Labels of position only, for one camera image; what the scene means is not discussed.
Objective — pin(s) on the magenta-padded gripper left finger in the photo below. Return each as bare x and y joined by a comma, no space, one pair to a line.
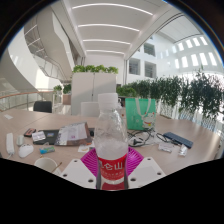
88,163

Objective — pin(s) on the black chair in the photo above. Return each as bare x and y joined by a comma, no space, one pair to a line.
42,106

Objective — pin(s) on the small dark red wallet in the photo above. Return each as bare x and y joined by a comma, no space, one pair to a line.
29,132

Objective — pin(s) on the ceiling light strips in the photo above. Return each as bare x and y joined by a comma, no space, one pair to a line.
108,26

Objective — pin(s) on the white cabinet with plants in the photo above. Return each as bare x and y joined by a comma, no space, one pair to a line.
93,90

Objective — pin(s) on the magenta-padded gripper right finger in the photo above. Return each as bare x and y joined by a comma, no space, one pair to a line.
136,161

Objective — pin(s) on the potted plants in planter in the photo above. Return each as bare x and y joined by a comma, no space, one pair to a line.
66,89

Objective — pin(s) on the white grid-pattern mug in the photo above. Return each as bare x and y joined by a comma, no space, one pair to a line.
45,165

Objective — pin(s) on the black notebook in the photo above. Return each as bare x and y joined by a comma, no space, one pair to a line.
50,135

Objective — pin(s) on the dark blue flat case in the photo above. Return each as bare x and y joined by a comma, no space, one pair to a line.
178,140

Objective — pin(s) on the clear tall drink bottle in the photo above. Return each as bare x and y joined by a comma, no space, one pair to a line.
122,111

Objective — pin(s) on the small teal pack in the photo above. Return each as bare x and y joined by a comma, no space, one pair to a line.
47,150

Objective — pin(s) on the small white case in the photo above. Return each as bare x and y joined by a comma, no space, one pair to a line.
20,140

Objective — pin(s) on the colourful sticker sheet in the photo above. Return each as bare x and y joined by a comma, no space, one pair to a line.
84,148

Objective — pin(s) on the white computer mouse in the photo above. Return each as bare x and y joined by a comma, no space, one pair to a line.
25,150

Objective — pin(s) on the green hedge plant row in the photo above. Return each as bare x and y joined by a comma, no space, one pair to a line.
190,91

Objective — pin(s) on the green tote bag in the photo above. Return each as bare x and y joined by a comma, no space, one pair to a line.
140,113

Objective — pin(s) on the gold stirring stick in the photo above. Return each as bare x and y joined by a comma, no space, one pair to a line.
57,166

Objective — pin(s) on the clear water bottle red label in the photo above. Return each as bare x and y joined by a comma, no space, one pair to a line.
111,140

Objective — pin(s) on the clear plastic wrapper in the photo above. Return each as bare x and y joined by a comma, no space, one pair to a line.
166,147
183,150

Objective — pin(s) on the white power strip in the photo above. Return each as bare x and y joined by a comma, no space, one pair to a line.
10,143

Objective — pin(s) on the white chair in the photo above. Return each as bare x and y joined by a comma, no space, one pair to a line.
89,109

